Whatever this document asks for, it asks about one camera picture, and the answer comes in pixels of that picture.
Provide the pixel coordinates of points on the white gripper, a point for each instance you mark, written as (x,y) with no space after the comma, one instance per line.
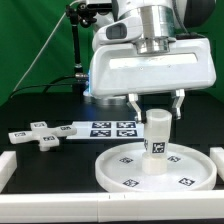
(118,69)

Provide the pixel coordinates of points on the white round table top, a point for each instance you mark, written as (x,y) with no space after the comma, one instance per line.
(130,168)

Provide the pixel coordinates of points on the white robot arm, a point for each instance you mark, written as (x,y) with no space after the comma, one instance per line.
(145,47)

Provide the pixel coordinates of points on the white marker sheet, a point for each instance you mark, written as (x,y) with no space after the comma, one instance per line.
(107,130)

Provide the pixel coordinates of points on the white right fence block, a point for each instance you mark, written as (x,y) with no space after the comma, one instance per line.
(217,157)

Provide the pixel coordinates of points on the white fence block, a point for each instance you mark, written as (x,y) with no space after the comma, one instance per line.
(8,164)
(217,157)

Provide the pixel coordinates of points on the white cross-shaped table base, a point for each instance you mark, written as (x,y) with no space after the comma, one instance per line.
(47,137)

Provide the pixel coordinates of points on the white front fence bar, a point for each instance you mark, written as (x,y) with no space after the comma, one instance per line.
(108,207)

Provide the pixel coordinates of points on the white left fence block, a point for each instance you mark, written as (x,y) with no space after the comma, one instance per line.
(8,164)

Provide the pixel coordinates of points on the black camera stand pole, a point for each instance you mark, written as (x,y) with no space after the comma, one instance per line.
(83,16)

